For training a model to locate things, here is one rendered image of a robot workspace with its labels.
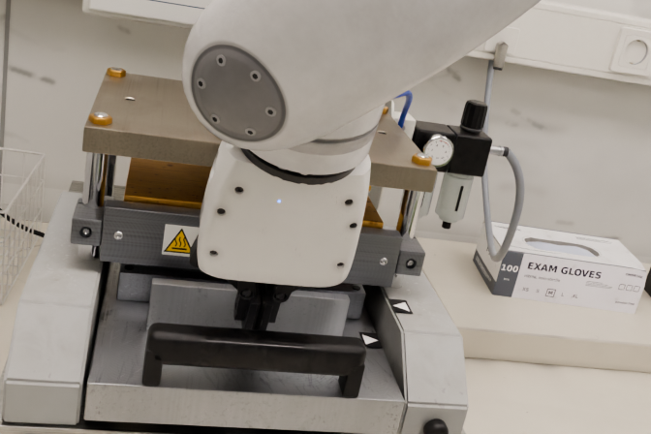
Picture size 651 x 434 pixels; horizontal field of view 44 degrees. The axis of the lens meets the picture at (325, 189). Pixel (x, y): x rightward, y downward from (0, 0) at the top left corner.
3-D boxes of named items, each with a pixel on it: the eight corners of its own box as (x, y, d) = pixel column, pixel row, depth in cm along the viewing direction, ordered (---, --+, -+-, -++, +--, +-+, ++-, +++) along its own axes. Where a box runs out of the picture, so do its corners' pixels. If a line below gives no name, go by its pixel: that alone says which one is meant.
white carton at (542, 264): (472, 260, 130) (482, 218, 127) (604, 278, 133) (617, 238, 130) (491, 294, 118) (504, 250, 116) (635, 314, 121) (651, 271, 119)
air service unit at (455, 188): (359, 211, 90) (386, 84, 85) (479, 224, 93) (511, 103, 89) (369, 230, 86) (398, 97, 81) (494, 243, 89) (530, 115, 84)
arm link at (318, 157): (231, 130, 42) (223, 172, 44) (390, 150, 44) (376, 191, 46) (231, 46, 48) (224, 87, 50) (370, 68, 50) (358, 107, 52)
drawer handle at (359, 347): (142, 369, 55) (148, 318, 54) (353, 382, 58) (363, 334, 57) (141, 386, 53) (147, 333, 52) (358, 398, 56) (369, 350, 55)
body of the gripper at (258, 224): (217, 154, 44) (192, 291, 51) (394, 175, 46) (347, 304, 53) (218, 78, 49) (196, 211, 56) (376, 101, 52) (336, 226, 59)
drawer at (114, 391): (116, 244, 81) (124, 171, 78) (327, 263, 85) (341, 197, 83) (81, 430, 54) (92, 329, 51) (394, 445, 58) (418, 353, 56)
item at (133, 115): (104, 141, 83) (115, 15, 78) (389, 176, 89) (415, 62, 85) (74, 240, 60) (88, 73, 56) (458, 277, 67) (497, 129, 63)
